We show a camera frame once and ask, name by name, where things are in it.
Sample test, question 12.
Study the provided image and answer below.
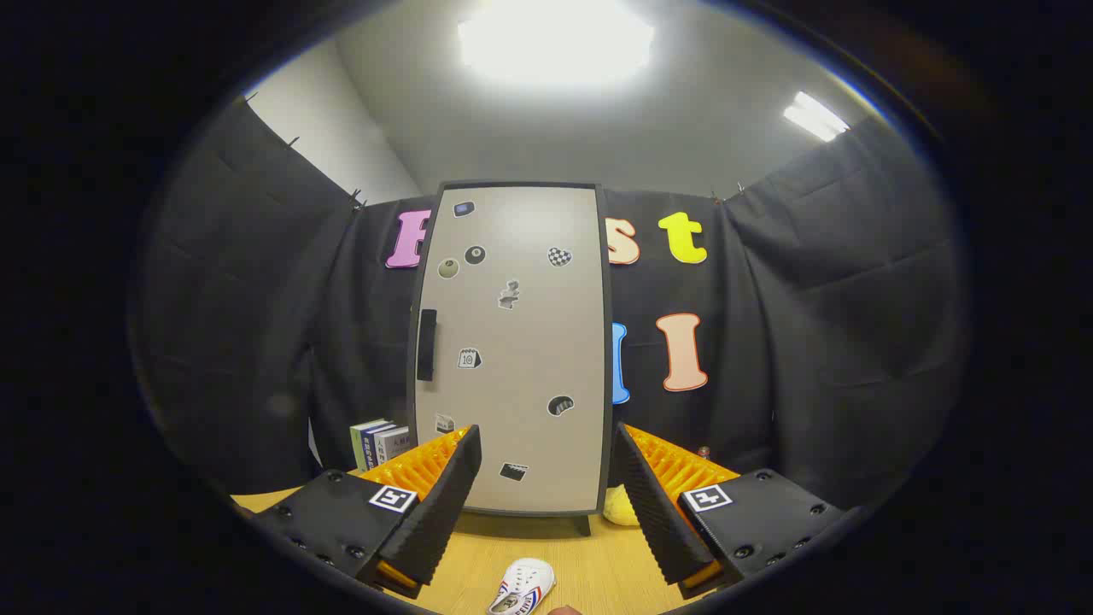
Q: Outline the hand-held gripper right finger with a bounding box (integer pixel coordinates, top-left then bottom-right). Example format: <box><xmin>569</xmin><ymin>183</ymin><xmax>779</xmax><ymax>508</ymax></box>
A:
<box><xmin>613</xmin><ymin>422</ymin><xmax>846</xmax><ymax>599</ymax></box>

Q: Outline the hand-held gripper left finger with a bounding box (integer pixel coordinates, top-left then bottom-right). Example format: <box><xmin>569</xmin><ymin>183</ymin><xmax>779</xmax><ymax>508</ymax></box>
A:
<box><xmin>248</xmin><ymin>425</ymin><xmax>483</xmax><ymax>599</ymax></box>

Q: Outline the white canvas shoe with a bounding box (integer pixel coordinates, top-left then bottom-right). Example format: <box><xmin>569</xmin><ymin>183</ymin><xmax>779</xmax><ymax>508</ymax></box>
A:
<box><xmin>487</xmin><ymin>559</ymin><xmax>557</xmax><ymax>615</ymax></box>

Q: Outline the black door handle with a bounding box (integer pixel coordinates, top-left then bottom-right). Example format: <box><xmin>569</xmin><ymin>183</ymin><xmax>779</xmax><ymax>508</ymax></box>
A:
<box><xmin>417</xmin><ymin>309</ymin><xmax>438</xmax><ymax>382</ymax></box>

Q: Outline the beige shoe cabinet door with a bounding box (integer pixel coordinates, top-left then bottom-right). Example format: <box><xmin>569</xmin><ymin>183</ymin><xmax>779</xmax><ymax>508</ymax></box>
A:
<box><xmin>415</xmin><ymin>185</ymin><xmax>607</xmax><ymax>514</ymax></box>

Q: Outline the dark grey shoe cabinet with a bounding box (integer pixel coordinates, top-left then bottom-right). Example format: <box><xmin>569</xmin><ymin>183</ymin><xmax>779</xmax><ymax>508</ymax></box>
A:
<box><xmin>408</xmin><ymin>179</ymin><xmax>616</xmax><ymax>537</ymax></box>

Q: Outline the yellow soft toy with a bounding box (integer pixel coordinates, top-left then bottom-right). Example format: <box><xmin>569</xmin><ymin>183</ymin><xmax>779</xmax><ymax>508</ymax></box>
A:
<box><xmin>603</xmin><ymin>485</ymin><xmax>640</xmax><ymax>526</ymax></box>

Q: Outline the green spine book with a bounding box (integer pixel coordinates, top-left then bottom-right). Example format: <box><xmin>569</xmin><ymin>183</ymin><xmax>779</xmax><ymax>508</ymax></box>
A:
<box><xmin>350</xmin><ymin>419</ymin><xmax>385</xmax><ymax>472</ymax></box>

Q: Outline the black backdrop cloth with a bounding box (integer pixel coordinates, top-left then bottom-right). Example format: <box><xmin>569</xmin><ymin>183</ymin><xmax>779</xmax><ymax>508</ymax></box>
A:
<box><xmin>141</xmin><ymin>94</ymin><xmax>966</xmax><ymax>513</ymax></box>

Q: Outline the large ceiling light panel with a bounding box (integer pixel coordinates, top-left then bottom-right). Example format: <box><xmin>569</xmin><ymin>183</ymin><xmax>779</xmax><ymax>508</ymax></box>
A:
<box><xmin>457</xmin><ymin>0</ymin><xmax>657</xmax><ymax>86</ymax></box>

